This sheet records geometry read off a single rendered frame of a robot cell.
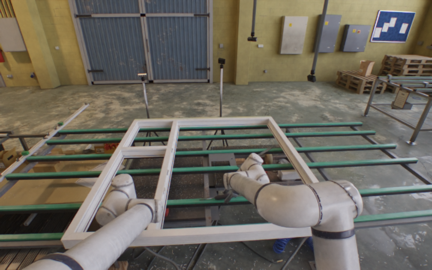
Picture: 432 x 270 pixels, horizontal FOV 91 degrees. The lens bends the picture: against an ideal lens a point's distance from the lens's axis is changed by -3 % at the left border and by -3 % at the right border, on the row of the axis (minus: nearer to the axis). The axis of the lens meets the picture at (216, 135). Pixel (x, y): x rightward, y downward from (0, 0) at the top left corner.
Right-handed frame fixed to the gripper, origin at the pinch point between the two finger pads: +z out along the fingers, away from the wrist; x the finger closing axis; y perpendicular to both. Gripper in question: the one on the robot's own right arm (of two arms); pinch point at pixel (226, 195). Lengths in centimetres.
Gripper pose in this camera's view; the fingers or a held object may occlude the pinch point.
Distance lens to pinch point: 146.1
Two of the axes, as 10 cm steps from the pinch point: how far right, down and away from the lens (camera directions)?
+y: -8.4, -4.3, -3.2
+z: -5.3, 7.7, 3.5
